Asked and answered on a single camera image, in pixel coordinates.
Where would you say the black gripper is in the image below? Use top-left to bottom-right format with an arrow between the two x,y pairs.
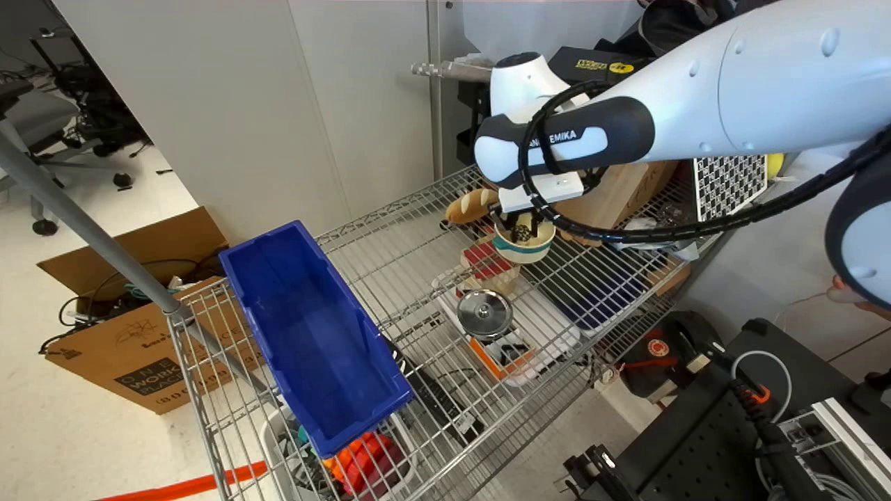
498,203 -> 559,243

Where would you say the cream plastic bowl teal rim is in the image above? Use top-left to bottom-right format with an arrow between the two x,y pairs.
488,214 -> 559,271

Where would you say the toy bread loaf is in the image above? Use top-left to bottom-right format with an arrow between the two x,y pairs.
442,186 -> 502,228

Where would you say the orange toy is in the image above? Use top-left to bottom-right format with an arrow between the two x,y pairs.
324,428 -> 412,501

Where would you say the round metal disc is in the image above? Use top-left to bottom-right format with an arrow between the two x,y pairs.
454,288 -> 515,345

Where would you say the orange white small box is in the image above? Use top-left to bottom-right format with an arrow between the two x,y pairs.
466,332 -> 547,384

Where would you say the black box yellow logo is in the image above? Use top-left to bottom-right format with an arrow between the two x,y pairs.
547,40 -> 651,94

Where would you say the black tripod orange knob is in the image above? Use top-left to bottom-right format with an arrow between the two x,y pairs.
616,309 -> 732,406

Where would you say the white perforated panel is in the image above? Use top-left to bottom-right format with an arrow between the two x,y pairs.
692,152 -> 774,225

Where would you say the blue plastic bin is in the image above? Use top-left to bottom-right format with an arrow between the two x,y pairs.
217,217 -> 416,459

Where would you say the orange black clamp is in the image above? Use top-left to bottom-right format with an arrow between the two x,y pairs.
708,344 -> 777,416

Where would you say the grey metal pole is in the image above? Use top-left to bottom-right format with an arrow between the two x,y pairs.
0,135 -> 200,330

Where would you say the grey office chair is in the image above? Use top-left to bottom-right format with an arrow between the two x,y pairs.
0,25 -> 156,241

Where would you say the open cardboard box with cables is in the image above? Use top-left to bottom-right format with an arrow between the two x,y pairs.
555,163 -> 680,234

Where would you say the metal wire rack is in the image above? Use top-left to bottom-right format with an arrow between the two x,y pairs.
165,163 -> 747,501

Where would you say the metal upright post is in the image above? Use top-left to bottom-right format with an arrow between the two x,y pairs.
423,0 -> 445,184

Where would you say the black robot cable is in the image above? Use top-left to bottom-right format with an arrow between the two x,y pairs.
515,85 -> 891,248

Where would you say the aluminium extrusion rail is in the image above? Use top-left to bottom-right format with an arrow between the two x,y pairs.
810,395 -> 891,491

